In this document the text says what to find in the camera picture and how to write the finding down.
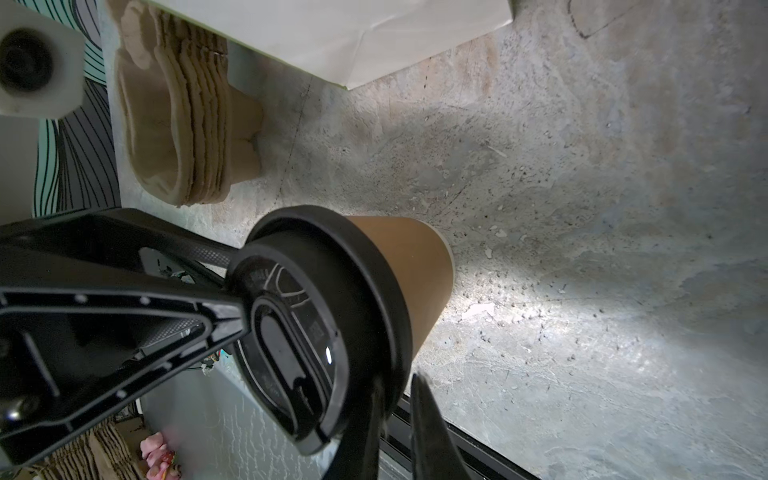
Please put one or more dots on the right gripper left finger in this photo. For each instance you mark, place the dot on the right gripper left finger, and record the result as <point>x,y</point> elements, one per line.
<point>357,456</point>

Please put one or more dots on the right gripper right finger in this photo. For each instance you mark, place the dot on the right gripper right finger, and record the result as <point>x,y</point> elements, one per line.
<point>434,455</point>

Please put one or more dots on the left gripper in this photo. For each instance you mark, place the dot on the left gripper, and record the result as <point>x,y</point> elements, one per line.
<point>99,307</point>

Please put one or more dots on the brown paper coffee cup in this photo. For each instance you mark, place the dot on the brown paper coffee cup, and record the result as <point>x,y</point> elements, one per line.
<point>423,265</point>

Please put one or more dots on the white paper takeout bag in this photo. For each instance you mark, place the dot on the white paper takeout bag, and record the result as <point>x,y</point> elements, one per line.
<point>347,43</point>

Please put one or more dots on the small pink toy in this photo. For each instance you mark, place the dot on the small pink toy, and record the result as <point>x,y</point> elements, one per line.
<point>161,461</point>

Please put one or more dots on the stack of pulp cup carriers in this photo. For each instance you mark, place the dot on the stack of pulp cup carriers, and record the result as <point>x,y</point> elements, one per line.
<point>189,133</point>

